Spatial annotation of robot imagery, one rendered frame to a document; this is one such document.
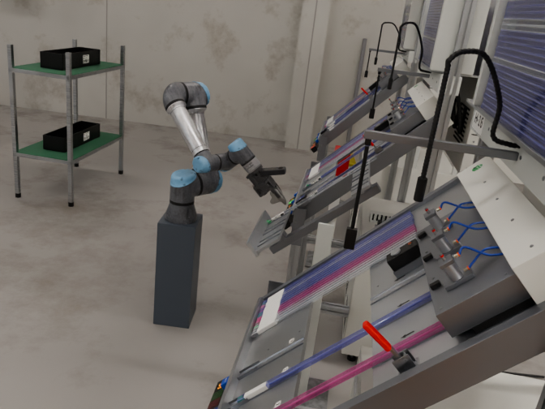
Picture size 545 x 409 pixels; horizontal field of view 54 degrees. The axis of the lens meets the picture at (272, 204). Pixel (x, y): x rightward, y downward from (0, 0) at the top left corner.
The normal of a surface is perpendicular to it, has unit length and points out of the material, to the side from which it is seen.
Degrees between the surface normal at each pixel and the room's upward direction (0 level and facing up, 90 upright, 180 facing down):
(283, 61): 90
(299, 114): 90
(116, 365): 0
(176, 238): 90
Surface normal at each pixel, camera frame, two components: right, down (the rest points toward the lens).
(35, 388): 0.11, -0.93
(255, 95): -0.07, 0.34
